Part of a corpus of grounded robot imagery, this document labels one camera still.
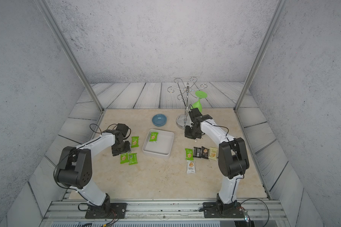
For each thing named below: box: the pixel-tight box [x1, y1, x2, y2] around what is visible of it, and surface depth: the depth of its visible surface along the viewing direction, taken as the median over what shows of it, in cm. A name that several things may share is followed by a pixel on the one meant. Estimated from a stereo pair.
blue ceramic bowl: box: [152, 113, 168, 127], surface depth 113 cm
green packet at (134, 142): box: [130, 136, 140, 149], surface depth 101 cm
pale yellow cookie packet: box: [208, 147, 218, 161], surface depth 95 cm
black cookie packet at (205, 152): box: [201, 146, 210, 160], surface depth 95 cm
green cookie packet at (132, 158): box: [128, 152, 139, 166], surface depth 93 cm
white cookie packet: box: [186, 160, 197, 175], surface depth 89 cm
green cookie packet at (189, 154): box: [184, 148, 194, 161], surface depth 95 cm
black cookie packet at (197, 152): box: [193, 146, 202, 158], surface depth 96 cm
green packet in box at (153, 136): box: [149, 131, 159, 142], surface depth 103 cm
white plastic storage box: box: [142, 128, 175, 159], surface depth 101 cm
